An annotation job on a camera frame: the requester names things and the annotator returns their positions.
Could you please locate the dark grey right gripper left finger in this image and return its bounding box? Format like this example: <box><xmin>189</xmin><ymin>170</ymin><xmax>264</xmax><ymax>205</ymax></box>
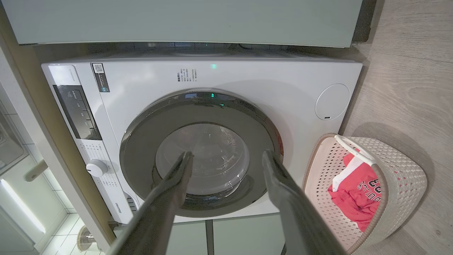
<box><xmin>108</xmin><ymin>151</ymin><xmax>194</xmax><ymax>255</ymax></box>

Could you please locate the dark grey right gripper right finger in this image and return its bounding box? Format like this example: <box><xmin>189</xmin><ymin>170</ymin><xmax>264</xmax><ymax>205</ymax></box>
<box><xmin>262</xmin><ymin>149</ymin><xmax>346</xmax><ymax>255</ymax></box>

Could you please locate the red Bulls 23 garment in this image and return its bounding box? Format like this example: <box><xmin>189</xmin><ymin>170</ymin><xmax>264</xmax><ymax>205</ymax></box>
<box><xmin>327</xmin><ymin>166</ymin><xmax>383</xmax><ymax>232</ymax></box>

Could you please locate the red white-trimmed garment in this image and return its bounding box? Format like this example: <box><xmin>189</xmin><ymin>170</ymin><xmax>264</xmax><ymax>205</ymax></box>
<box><xmin>332</xmin><ymin>152</ymin><xmax>376</xmax><ymax>192</ymax></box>

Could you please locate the washing machine glass door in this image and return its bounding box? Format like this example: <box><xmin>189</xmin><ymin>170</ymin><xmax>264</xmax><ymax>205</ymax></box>
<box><xmin>120</xmin><ymin>89</ymin><xmax>283</xmax><ymax>217</ymax></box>

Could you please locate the white washing machine control knob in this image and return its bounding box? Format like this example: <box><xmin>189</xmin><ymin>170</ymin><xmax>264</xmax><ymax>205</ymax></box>
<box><xmin>86</xmin><ymin>159</ymin><xmax>108</xmax><ymax>177</ymax></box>

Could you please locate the dark washing machine display panel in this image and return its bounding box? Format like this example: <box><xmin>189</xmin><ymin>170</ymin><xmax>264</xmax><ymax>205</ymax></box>
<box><xmin>53</xmin><ymin>85</ymin><xmax>102</xmax><ymax>141</ymax></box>

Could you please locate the white front-load washing machine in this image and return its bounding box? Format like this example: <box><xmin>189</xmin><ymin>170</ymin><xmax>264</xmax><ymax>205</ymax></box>
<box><xmin>42</xmin><ymin>57</ymin><xmax>363</xmax><ymax>224</ymax></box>

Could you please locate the cream perforated laundry basket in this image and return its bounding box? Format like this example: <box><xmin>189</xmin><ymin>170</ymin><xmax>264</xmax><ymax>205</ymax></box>
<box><xmin>303</xmin><ymin>133</ymin><xmax>428</xmax><ymax>255</ymax></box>

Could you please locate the round white filter cover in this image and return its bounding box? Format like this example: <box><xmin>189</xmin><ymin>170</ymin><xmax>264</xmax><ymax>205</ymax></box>
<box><xmin>315</xmin><ymin>84</ymin><xmax>351</xmax><ymax>121</ymax></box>

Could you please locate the black QR code sticker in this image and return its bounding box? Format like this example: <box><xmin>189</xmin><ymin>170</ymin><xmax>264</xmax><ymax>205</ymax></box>
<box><xmin>91</xmin><ymin>63</ymin><xmax>110</xmax><ymax>92</ymax></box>

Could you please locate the beige countertop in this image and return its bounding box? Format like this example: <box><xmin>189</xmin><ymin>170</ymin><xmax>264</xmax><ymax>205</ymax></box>
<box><xmin>0</xmin><ymin>7</ymin><xmax>117</xmax><ymax>252</ymax></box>

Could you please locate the white detergent drawer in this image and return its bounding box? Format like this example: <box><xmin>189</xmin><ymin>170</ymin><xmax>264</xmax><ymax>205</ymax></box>
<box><xmin>42</xmin><ymin>64</ymin><xmax>82</xmax><ymax>86</ymax></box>

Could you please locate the pale green cabinet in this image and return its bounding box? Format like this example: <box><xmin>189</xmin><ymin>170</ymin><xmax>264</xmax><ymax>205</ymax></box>
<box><xmin>2</xmin><ymin>0</ymin><xmax>375</xmax><ymax>48</ymax></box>

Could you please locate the grey lever handle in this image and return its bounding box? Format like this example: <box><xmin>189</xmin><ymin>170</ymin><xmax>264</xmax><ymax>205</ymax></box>
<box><xmin>24</xmin><ymin>159</ymin><xmax>48</xmax><ymax>182</ymax></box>

